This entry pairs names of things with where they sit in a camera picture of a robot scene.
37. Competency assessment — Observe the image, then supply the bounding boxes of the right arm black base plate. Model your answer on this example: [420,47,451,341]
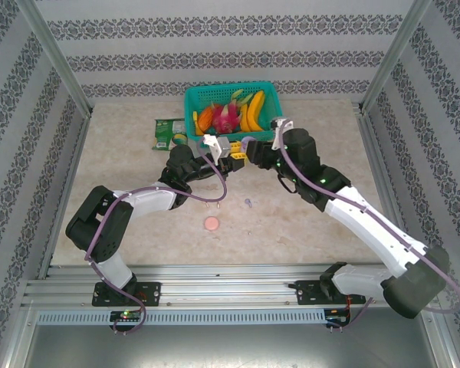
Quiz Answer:
[295,279,366,306]

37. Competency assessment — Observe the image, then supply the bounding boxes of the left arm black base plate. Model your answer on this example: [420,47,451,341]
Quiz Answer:
[92,281,162,307]

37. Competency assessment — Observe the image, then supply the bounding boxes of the yellow-green fruit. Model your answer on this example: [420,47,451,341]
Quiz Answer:
[231,88,254,104]

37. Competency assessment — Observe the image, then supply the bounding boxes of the large yellow banana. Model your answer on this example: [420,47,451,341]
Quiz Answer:
[240,103,265,133]

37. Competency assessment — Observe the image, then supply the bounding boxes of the aluminium mounting rail beam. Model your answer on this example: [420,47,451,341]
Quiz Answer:
[21,263,435,307]

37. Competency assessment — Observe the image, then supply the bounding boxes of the pink dragon fruit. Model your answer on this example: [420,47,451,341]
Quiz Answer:
[209,100,243,134]

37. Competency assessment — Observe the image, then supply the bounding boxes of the small yellow banana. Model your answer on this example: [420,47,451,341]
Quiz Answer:
[192,110,206,136]

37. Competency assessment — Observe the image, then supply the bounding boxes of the teal plastic basket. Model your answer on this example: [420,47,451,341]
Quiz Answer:
[183,81,285,150]

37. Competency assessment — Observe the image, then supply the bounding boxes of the orange fruit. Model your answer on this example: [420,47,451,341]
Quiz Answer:
[197,107,215,131]

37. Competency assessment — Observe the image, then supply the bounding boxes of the grey sheet metal panel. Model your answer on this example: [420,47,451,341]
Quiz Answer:
[22,306,455,368]

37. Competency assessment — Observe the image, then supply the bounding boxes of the aluminium side rail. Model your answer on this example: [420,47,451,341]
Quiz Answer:
[353,101,422,276]
[37,113,94,280]

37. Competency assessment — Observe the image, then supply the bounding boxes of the aluminium frame post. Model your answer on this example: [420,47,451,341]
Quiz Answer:
[14,0,94,116]
[359,0,433,113]

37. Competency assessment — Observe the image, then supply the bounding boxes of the green snack packet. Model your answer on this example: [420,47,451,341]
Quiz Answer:
[149,117,191,151]

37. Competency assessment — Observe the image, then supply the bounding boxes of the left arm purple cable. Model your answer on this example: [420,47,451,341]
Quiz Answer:
[84,137,229,335]

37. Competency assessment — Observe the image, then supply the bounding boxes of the slotted grey cable duct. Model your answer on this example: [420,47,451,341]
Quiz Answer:
[36,309,327,327]

